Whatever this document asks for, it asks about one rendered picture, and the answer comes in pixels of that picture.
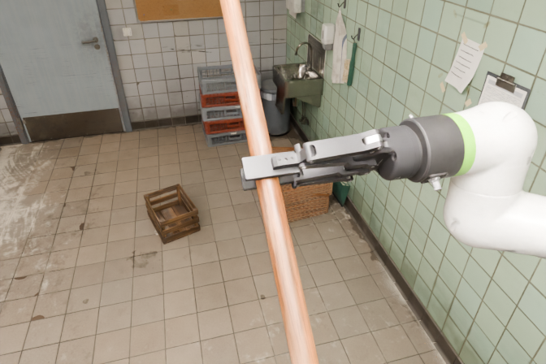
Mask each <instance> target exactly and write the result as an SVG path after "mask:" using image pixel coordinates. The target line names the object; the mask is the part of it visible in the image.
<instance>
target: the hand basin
mask: <svg viewBox="0 0 546 364"><path fill-rule="evenodd" d="M304 44H307V60H306V62H304V63H289V64H280V65H274V66H273V82H274V83H275V85H276V87H277V93H276V102H275V105H276V107H277V109H278V110H279V112H280V114H284V107H285V98H292V105H293V106H299V100H301V101H302V117H301V119H299V122H301V124H304V125H306V124H307V125H309V124H310V121H309V120H308V119H307V117H306V104H305V102H306V103H309V104H310V105H312V106H316V107H320V106H321V95H323V81H324V72H325V61H326V50H325V49H324V48H323V45H322V42H320V41H319V40H318V39H316V38H315V37H313V36H312V35H311V34H310V33H309V34H308V42H302V43H301V44H300V45H299V46H298V47H297V48H296V53H295V55H297V51H298V49H299V47H300V46H302V45H304ZM319 74H320V75H319ZM303 102H304V105H303ZM304 111H305V113H304Z"/></svg>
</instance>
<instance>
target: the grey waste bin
mask: <svg viewBox="0 0 546 364"><path fill-rule="evenodd" d="M261 83H262V87H261V88H260V97H261V101H262V108H263V111H264V115H265V119H266V125H267V130H268V133H269V137H280V136H283V135H286V134H288V133H289V132H290V98H285V107H284V114H280V112H279V110H278V109H277V107H276V105H275V102H276V93H277V87H276V85H275V83H274V82H273V79H269V80H263V81H262V82H261Z"/></svg>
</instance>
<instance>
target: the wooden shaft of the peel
mask: <svg viewBox="0 0 546 364"><path fill-rule="evenodd" d="M220 4H221V8H222V12H223V20H224V24H225V28H226V34H227V41H228V45H229V50H230V54H231V58H232V66H233V70H234V74H235V78H236V86H237V91H238V95H239V99H240V107H241V111H242V115H243V120H244V124H245V131H246V136H247V140H248V144H249V152H250V157H252V156H258V155H264V154H273V152H272V148H271V141H270V137H269V133H268V130H267V123H266V119H265V115H264V111H263V108H262V101H261V97H260V93H259V89H258V82H257V78H256V75H255V70H254V64H253V60H252V56H251V52H250V48H249V42H248V37H247V34H246V30H245V23H244V20H243V15H242V12H241V5H240V1H239V0H220ZM255 181H256V185H257V190H258V197H259V202H260V206H261V211H262V218H263V222H264V227H265V231H266V238H267V243H268V247H269V251H270V256H271V264H272V268H273V272H274V277H275V284H276V288H277V293H278V297H279V304H280V309H281V313H282V318H283V322H284V330H285V334H286V338H287V342H288V350H289V354H290V358H291V363H292V364H319V359H318V355H317V351H316V348H315V343H314V337H313V333H312V329H311V326H310V319H309V315H308V310H307V307H306V300H305V296H304V293H303V288H302V285H301V278H300V274H299V270H298V266H297V260H296V255H295V252H294V248H293V241H292V237H291V233H290V230H289V225H288V219H287V215H286V211H285V207H284V200H283V197H282V193H281V189H280V182H279V178H278V177H273V178H268V179H262V180H255Z"/></svg>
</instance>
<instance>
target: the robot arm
mask: <svg viewBox="0 0 546 364"><path fill-rule="evenodd" d="M537 142H538V134H537V129H536V126H535V123H534V121H533V120H532V118H531V117H530V116H529V115H528V114H527V113H526V112H525V111H524V110H523V109H521V108H519V107H518V106H515V105H513V104H510V103H507V102H486V103H483V104H480V105H477V106H475V107H472V108H470V109H467V110H462V111H458V112H454V113H448V114H442V115H429V116H423V117H416V118H414V117H413V115H409V118H408V119H404V120H403V121H402V122H401V123H400V124H399V126H393V127H386V128H380V129H378V128H376V129H372V130H370V131H367V132H362V133H358V134H353V135H348V136H339V137H335V138H330V139H325V140H320V141H311V142H306V143H305V144H303V145H302V146H303V149H301V147H300V144H295V145H294V146H293V148H294V151H289V152H283V153H277V154H264V155H258V156H252V157H246V158H242V159H241V161H242V166H243V168H242V169H240V178H241V183H242V187H243V191H248V190H254V189H257V185H256V181H255V180H262V179H268V178H273V177H278V178H279V185H285V184H292V188H293V189H296V188H297V187H301V186H307V185H314V184H326V183H333V182H351V181H352V180H353V176H355V175H358V176H364V175H367V174H369V173H371V171H376V172H377V173H378V174H379V175H380V176H381V177H382V178H383V179H385V180H399V179H405V178H407V179H408V180H410V181H412V182H414V183H418V182H420V183H421V184H425V183H430V182H431V184H432V185H433V188H434V190H435V191H438V190H441V189H442V188H441V187H440V182H439V181H440V180H441V179H443V178H449V177H450V181H449V186H448V192H447V196H446V199H445V203H444V209H443V216H444V222H445V225H446V227H447V229H448V230H449V232H450V233H451V234H452V235H453V236H454V237H455V238H456V239H457V240H458V241H460V242H461V243H463V244H465V245H468V246H470V247H474V248H479V249H492V250H498V251H505V252H510V253H516V254H525V255H532V256H536V257H538V258H544V259H546V197H545V196H541V195H538V194H534V193H528V192H525V191H523V189H522V187H523V184H524V181H525V178H526V175H527V172H528V169H529V166H530V164H531V160H532V157H533V155H534V152H535V149H536V146H537Z"/></svg>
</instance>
